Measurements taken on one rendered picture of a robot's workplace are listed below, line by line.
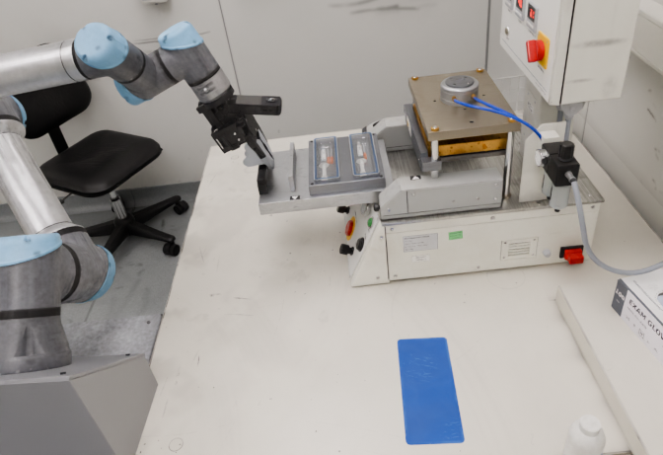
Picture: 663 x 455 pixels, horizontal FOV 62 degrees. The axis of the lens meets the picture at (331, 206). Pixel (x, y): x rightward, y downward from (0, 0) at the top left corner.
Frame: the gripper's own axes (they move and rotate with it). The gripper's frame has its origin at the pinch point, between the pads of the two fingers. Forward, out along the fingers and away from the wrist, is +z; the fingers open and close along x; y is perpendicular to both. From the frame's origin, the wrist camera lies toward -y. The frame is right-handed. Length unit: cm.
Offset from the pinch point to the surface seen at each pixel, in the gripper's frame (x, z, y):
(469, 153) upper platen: 10.0, 11.9, -40.4
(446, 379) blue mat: 44, 34, -20
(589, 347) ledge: 43, 40, -46
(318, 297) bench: 18.7, 26.2, 2.3
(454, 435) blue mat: 55, 34, -19
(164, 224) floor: -121, 67, 111
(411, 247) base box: 17.1, 23.8, -21.7
